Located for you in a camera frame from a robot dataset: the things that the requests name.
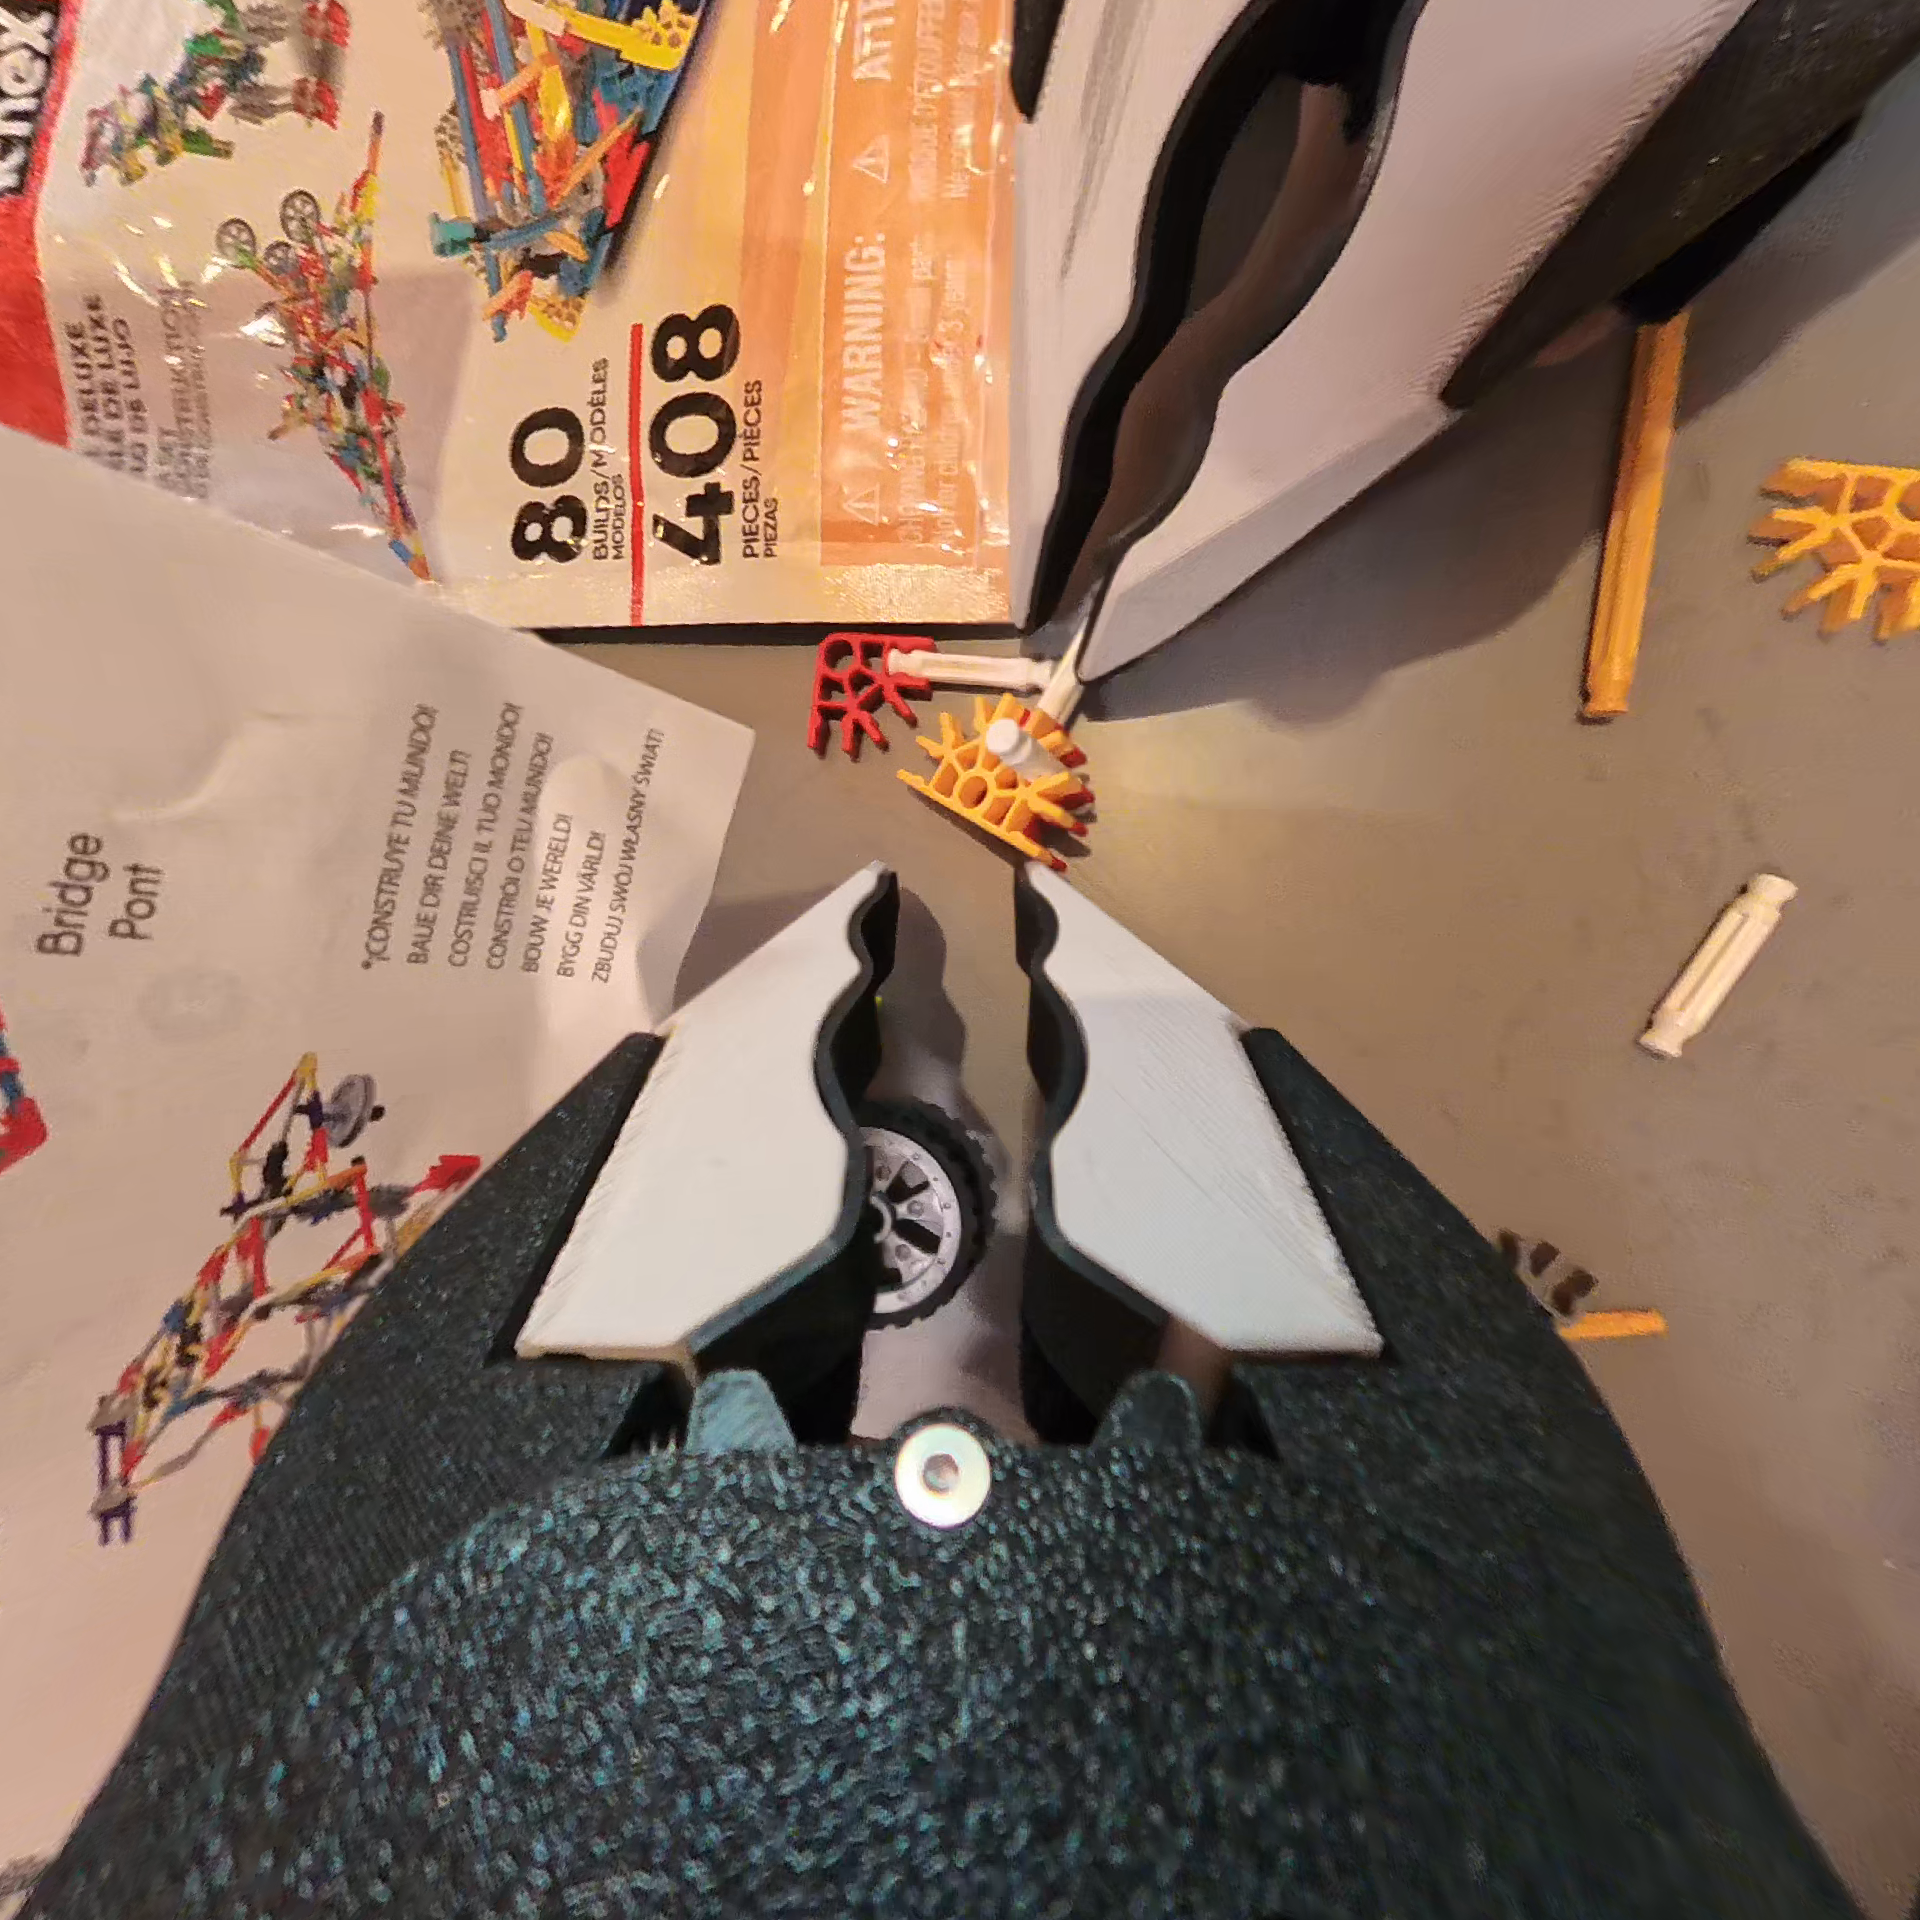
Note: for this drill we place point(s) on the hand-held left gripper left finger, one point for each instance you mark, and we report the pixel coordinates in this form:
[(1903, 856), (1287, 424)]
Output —
[(708, 1186)]

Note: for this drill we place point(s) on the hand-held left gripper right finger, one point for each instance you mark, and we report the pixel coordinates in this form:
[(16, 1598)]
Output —
[(1199, 1186)]

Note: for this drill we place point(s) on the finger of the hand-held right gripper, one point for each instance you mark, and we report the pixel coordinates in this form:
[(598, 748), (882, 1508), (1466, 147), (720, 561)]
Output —
[(1084, 224), (1525, 147)]

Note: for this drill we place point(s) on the red and yellow connector cluster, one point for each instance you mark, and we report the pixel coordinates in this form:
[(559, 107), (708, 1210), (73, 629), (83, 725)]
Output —
[(977, 792)]

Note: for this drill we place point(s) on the red corner connector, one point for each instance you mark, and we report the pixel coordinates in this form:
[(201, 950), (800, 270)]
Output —
[(820, 692)]

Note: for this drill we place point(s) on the grey toy wheel with tyre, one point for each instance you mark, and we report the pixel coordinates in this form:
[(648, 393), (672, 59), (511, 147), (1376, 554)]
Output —
[(931, 1217)]

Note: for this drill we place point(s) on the yellow half-round connector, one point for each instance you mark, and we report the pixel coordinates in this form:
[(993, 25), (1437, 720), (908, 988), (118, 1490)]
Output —
[(1835, 510)]

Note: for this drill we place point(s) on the grey connector with yellow rod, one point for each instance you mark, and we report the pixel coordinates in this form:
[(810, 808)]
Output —
[(1559, 1276)]

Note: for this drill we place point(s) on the long yellow toy rod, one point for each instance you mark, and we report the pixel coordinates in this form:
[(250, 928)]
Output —
[(1628, 510)]

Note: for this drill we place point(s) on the short yellow toy rod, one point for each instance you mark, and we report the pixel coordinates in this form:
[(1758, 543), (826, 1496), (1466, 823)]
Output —
[(1619, 1321)]

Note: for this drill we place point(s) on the short white toy rod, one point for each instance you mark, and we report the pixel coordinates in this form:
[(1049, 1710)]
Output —
[(1720, 967)]

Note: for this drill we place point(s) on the instruction sheet with model pictures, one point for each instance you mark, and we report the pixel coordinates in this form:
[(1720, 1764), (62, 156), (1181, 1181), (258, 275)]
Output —
[(224, 823)]

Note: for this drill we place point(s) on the colourful construction toy bag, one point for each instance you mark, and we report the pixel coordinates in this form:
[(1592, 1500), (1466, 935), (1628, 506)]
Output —
[(446, 380)]

